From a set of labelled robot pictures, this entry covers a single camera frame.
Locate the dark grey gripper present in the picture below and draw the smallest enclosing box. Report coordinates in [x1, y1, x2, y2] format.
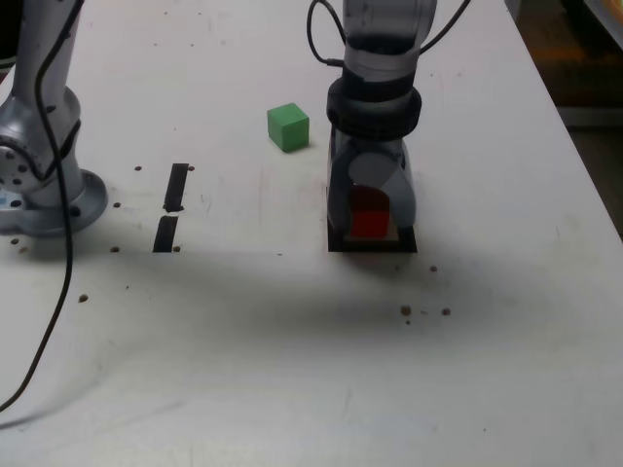
[325, 127, 419, 240]

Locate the red cube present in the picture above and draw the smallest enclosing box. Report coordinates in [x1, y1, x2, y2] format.
[350, 186, 391, 240]

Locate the green cube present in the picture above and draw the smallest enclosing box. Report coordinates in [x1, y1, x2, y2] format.
[266, 102, 312, 155]

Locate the black tape square outline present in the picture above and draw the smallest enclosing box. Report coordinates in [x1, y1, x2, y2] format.
[324, 184, 420, 255]

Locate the black tape strip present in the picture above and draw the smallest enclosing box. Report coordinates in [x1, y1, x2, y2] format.
[151, 162, 191, 255]

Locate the black camera cable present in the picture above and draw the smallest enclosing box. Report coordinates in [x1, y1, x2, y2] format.
[306, 0, 474, 67]

